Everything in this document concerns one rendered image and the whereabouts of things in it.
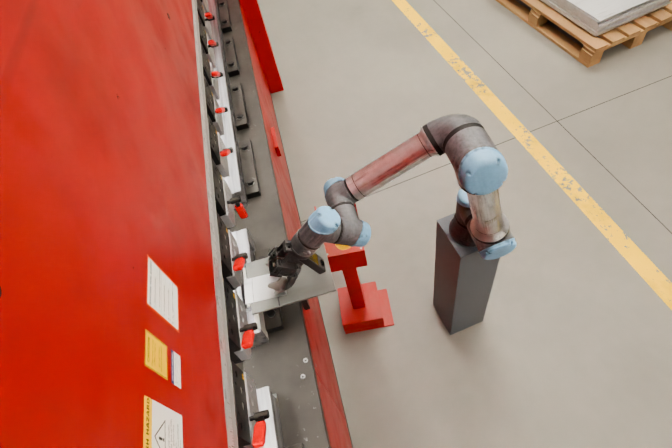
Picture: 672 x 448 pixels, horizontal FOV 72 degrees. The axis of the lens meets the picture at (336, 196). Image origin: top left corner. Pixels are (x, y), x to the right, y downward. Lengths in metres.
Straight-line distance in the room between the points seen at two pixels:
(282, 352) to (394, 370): 0.95
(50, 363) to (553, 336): 2.25
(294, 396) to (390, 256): 1.31
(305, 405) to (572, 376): 1.38
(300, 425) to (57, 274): 1.03
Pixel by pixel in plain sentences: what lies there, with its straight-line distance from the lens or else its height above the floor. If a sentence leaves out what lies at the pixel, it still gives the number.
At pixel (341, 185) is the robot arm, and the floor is 1.24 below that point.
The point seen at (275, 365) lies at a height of 0.87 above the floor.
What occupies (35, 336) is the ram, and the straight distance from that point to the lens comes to 0.51.
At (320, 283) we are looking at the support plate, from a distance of 1.46.
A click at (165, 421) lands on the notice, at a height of 1.66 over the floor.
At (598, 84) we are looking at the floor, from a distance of 3.66.
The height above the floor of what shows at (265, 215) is 0.87.
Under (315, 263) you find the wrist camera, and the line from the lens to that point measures 1.37.
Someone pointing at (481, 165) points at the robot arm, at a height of 1.40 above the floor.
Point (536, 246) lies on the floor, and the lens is 2.72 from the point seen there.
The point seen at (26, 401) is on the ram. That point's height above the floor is 1.92.
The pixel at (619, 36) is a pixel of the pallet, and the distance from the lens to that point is 3.86.
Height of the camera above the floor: 2.29
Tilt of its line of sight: 52 degrees down
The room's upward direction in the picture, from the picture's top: 14 degrees counter-clockwise
